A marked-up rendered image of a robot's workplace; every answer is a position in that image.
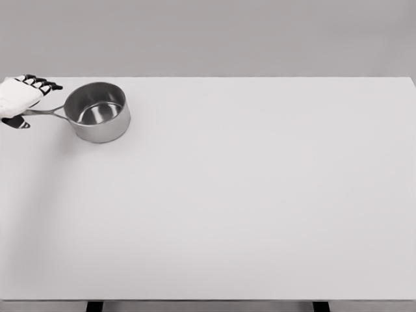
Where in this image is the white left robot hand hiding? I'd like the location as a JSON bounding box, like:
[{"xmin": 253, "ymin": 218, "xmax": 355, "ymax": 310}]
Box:
[{"xmin": 0, "ymin": 73, "xmax": 64, "ymax": 130}]

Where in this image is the steel saucepan with long handle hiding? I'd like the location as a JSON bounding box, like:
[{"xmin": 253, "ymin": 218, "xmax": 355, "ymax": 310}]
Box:
[{"xmin": 21, "ymin": 81, "xmax": 132, "ymax": 144}]

